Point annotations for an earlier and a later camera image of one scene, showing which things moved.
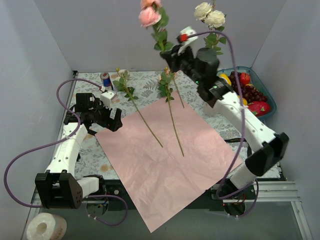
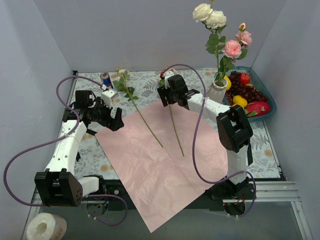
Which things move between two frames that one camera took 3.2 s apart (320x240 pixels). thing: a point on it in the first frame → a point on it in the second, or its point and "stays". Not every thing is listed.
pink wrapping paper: (168, 160) stays
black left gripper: (107, 122) stays
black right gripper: (173, 58) → (165, 94)
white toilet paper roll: (45, 226) stays
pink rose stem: (152, 14) → (234, 50)
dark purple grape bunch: (249, 92) stays
